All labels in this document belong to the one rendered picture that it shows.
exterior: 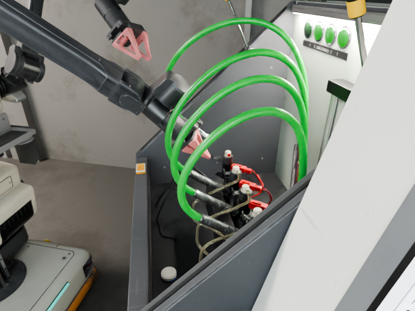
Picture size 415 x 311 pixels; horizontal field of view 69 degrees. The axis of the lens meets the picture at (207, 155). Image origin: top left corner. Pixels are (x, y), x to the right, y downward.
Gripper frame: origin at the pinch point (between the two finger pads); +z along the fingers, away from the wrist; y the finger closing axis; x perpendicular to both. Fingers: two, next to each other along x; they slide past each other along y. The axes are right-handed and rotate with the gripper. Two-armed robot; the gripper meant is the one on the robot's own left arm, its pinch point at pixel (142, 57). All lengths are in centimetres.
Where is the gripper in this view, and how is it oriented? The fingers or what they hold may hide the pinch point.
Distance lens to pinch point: 89.9
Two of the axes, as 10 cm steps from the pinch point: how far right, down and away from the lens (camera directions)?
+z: 5.8, 8.2, -0.4
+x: -7.2, 5.3, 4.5
